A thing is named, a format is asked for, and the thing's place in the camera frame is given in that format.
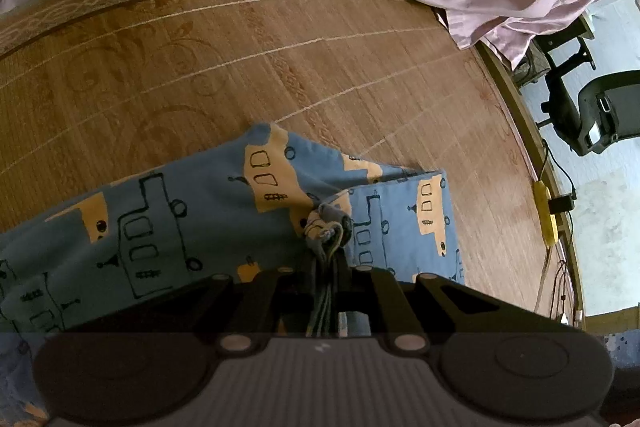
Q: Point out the yellow power strip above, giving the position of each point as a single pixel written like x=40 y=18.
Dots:
x=545 y=214

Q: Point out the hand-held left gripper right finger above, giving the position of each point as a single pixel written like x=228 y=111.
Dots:
x=365 y=294

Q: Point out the blue pants with orange print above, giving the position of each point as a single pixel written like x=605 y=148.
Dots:
x=200 y=192

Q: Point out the wooden bed frame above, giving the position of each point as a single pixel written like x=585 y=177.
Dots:
x=520 y=117

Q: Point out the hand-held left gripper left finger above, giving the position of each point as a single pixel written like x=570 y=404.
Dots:
x=265 y=302

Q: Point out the black plug adapter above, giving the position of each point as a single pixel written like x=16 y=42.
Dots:
x=561 y=204

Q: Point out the dark wheeled stand base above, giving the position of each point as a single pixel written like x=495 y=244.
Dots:
x=530 y=67

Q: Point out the black office chair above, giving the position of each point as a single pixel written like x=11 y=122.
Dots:
x=595 y=107

